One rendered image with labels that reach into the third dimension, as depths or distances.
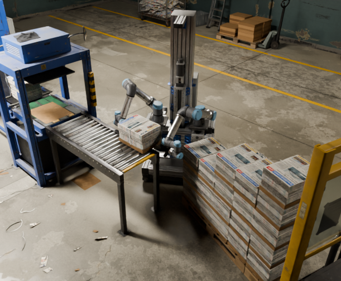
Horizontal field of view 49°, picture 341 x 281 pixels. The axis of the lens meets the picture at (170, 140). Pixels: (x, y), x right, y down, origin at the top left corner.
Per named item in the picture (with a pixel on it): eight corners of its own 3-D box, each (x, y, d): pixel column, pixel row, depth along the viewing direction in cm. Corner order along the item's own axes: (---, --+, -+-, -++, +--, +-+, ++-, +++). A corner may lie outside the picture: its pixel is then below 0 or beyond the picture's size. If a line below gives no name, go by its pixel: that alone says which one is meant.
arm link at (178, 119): (179, 101, 399) (159, 142, 389) (188, 104, 394) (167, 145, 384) (182, 106, 409) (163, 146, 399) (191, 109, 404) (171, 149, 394)
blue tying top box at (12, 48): (71, 50, 442) (69, 33, 432) (24, 63, 405) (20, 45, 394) (51, 42, 468) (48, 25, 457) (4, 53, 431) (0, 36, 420)
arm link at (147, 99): (155, 112, 453) (123, 88, 418) (150, 107, 464) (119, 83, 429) (162, 104, 451) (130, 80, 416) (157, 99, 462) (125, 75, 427)
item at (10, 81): (43, 96, 508) (39, 78, 494) (23, 103, 490) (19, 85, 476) (29, 88, 530) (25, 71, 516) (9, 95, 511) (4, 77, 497)
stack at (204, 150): (207, 193, 465) (212, 135, 420) (273, 258, 380) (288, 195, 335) (181, 203, 449) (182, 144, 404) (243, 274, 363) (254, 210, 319)
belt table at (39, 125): (87, 116, 482) (86, 110, 477) (42, 135, 442) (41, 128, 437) (57, 100, 522) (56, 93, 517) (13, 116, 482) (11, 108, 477)
